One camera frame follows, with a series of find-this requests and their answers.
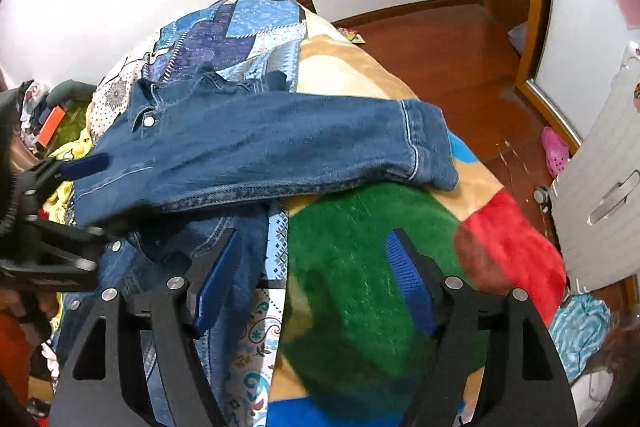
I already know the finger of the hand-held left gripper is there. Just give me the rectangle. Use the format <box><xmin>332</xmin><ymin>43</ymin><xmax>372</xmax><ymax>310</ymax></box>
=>
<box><xmin>19</xmin><ymin>213</ymin><xmax>123</xmax><ymax>277</ymax></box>
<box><xmin>15</xmin><ymin>157</ymin><xmax>114</xmax><ymax>194</ymax></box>

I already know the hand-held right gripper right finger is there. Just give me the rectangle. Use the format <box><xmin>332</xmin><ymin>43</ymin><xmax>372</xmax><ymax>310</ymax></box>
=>
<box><xmin>385</xmin><ymin>228</ymin><xmax>581</xmax><ymax>427</ymax></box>

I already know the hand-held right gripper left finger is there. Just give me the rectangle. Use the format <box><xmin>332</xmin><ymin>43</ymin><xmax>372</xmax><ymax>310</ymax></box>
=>
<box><xmin>49</xmin><ymin>228</ymin><xmax>244</xmax><ymax>427</ymax></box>

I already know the blue denim jacket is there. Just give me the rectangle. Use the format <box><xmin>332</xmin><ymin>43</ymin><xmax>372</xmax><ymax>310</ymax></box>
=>
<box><xmin>52</xmin><ymin>69</ymin><xmax>460</xmax><ymax>427</ymax></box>

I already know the pile of mixed clothes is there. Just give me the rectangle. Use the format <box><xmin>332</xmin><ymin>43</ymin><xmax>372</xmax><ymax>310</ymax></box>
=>
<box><xmin>16</xmin><ymin>79</ymin><xmax>54</xmax><ymax>150</ymax></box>

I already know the yellow printed cloth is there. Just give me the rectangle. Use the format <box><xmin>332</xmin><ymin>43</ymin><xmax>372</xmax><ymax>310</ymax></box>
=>
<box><xmin>42</xmin><ymin>127</ymin><xmax>97</xmax><ymax>228</ymax></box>

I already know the orange box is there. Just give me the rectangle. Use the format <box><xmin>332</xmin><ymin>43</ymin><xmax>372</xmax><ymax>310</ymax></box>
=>
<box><xmin>37</xmin><ymin>104</ymin><xmax>69</xmax><ymax>148</ymax></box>

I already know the colourful fleece blanket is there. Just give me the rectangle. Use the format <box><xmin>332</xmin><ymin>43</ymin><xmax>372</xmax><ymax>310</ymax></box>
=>
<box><xmin>267</xmin><ymin>9</ymin><xmax>568</xmax><ymax>427</ymax></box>

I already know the white paisley cloth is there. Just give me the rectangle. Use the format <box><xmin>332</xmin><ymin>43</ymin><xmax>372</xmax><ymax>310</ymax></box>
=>
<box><xmin>222</xmin><ymin>199</ymin><xmax>292</xmax><ymax>427</ymax></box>

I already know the teal patterned cloth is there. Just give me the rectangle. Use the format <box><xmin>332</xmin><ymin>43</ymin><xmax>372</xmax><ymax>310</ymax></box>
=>
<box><xmin>547</xmin><ymin>294</ymin><xmax>612</xmax><ymax>384</ymax></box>

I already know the pink slipper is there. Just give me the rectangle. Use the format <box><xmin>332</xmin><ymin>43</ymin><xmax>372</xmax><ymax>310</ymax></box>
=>
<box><xmin>541</xmin><ymin>126</ymin><xmax>571</xmax><ymax>180</ymax></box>

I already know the blue patchwork quilt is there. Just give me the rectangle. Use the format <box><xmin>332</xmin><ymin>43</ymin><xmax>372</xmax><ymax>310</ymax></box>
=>
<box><xmin>86</xmin><ymin>0</ymin><xmax>309</xmax><ymax>148</ymax></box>

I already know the grey-blue cloth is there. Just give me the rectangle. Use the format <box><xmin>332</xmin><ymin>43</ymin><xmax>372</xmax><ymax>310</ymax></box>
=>
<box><xmin>507</xmin><ymin>22</ymin><xmax>531</xmax><ymax>58</ymax></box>

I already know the white sliding wardrobe door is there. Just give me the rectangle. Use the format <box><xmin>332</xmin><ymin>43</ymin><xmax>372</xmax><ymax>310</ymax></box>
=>
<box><xmin>537</xmin><ymin>0</ymin><xmax>640</xmax><ymax>142</ymax></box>

